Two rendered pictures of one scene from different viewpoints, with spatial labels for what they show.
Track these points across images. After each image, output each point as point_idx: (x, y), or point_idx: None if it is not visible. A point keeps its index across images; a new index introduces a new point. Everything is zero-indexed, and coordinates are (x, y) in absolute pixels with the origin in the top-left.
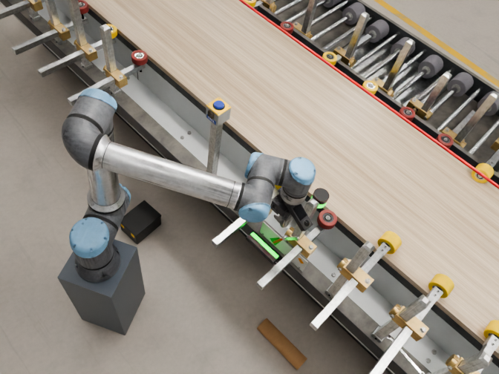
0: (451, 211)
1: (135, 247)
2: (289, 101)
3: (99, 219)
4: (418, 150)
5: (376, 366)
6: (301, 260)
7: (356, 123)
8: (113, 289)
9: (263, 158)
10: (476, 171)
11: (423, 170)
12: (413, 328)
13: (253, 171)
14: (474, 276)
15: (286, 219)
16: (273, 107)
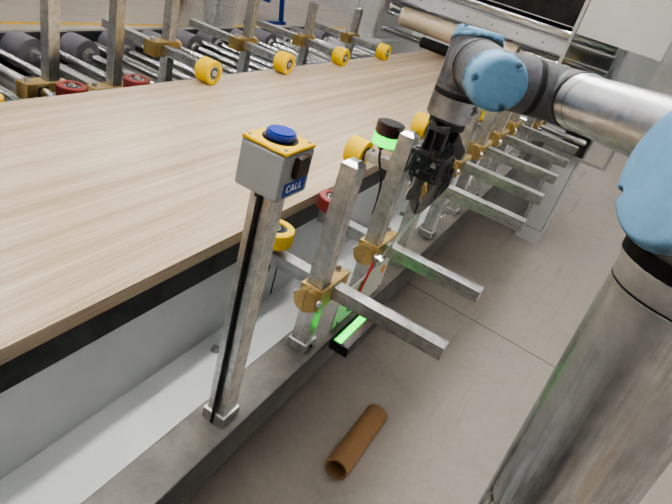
0: (271, 111)
1: None
2: (20, 190)
3: None
4: (162, 101)
5: (526, 189)
6: (383, 267)
7: (101, 132)
8: None
9: (500, 49)
10: None
11: (204, 108)
12: (466, 157)
13: (529, 68)
14: (356, 124)
15: (452, 167)
16: (45, 216)
